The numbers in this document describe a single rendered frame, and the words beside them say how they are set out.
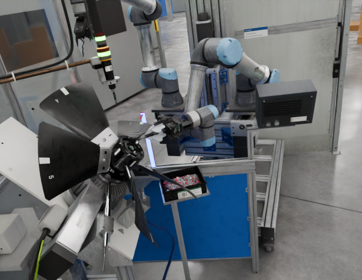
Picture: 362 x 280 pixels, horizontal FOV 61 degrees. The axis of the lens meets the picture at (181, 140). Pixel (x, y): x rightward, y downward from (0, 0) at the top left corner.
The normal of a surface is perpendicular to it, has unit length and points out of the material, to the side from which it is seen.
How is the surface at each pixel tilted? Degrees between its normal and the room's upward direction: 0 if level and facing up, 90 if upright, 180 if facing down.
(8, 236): 90
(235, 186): 90
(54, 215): 50
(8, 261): 0
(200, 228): 90
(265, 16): 89
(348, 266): 0
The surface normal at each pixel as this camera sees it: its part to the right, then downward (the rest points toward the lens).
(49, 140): 0.80, -0.21
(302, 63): -0.07, 0.46
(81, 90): 0.39, -0.50
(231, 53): 0.59, 0.21
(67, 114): 0.34, -0.27
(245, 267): -0.14, -0.89
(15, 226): 0.99, -0.09
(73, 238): 0.67, -0.64
